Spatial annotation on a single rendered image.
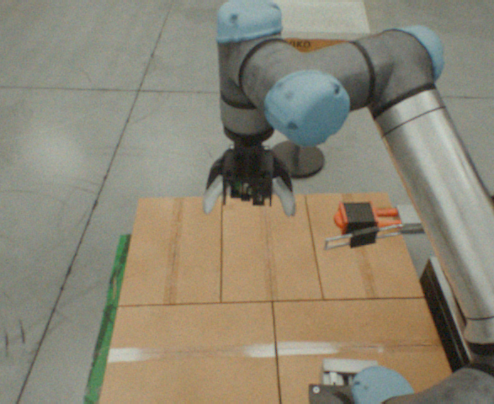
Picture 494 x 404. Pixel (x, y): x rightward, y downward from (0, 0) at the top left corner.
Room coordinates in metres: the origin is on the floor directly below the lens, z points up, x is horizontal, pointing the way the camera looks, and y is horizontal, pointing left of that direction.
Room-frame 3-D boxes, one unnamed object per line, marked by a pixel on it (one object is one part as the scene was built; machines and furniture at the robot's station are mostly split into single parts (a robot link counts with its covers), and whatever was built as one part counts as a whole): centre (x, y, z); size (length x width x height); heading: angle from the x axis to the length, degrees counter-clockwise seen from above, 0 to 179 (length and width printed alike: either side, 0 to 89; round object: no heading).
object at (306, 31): (2.50, -0.33, 0.82); 0.60 x 0.40 x 0.40; 86
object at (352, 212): (0.79, -0.27, 1.24); 0.08 x 0.07 x 0.05; 92
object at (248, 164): (0.51, 0.00, 1.66); 0.09 x 0.08 x 0.12; 178
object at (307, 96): (0.44, -0.06, 1.82); 0.11 x 0.11 x 0.08; 28
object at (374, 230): (0.73, -0.33, 1.24); 0.31 x 0.03 x 0.05; 105
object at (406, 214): (0.79, -0.41, 1.23); 0.07 x 0.07 x 0.04; 2
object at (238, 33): (0.52, 0.00, 1.82); 0.09 x 0.08 x 0.11; 28
